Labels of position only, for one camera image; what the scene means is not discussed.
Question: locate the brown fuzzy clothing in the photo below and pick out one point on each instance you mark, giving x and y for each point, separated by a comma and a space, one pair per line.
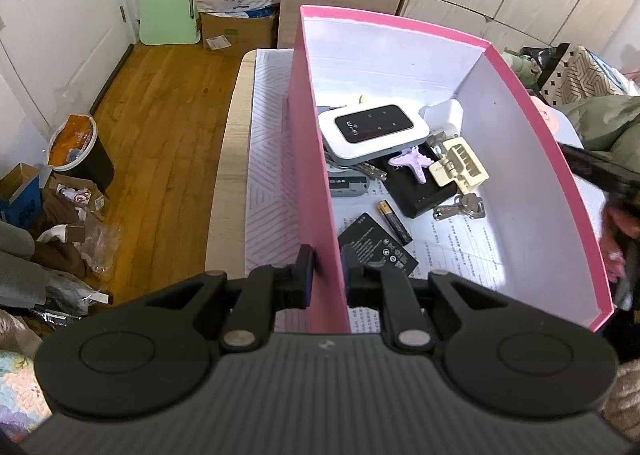
625, 400

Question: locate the yellow starfish hair clip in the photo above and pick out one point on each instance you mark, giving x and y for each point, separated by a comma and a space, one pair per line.
364, 100

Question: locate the olive green duvet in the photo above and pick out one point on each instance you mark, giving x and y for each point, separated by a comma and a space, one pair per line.
610, 122

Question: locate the white door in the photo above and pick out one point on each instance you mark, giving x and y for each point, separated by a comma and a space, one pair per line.
60, 20

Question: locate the white charger plug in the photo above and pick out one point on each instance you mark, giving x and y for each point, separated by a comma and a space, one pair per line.
445, 117

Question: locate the pink cardboard box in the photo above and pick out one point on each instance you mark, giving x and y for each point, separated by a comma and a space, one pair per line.
500, 145

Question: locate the floral blanket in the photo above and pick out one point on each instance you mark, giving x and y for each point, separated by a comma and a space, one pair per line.
20, 395

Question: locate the geometric patterned cloth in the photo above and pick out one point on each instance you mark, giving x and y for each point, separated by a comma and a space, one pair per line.
590, 77

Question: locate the pink round case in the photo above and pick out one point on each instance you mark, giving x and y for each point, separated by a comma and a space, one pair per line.
552, 120

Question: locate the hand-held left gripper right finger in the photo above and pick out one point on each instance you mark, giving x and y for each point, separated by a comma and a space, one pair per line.
352, 280

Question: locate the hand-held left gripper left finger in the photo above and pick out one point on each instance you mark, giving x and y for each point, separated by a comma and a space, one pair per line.
306, 280

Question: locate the black AA battery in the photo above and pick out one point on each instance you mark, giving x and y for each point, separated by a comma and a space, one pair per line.
395, 222

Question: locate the purple starfish hair clip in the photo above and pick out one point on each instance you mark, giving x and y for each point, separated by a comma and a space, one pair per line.
412, 162

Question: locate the grey cushion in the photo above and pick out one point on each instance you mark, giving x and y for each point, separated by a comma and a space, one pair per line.
30, 280

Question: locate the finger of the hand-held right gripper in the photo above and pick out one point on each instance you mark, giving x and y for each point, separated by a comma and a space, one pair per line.
600, 167

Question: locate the trash bin with orange bag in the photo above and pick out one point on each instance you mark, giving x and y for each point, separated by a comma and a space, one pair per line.
75, 145

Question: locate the blue cardboard box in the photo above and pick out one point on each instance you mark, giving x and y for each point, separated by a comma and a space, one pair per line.
20, 205

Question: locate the white portable wifi router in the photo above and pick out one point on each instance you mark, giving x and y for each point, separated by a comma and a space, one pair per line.
345, 187
372, 132

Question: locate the cream hair claw clip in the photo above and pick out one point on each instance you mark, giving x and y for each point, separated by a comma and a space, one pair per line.
460, 165

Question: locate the patterned table cloth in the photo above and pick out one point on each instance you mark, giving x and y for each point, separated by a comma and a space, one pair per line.
270, 160

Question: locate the silver keys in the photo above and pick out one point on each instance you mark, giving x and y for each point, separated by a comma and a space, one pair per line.
465, 207

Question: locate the brown paper bag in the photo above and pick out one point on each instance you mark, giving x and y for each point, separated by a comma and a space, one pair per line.
60, 220

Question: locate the person's right hand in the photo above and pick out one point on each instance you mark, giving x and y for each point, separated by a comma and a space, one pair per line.
614, 240

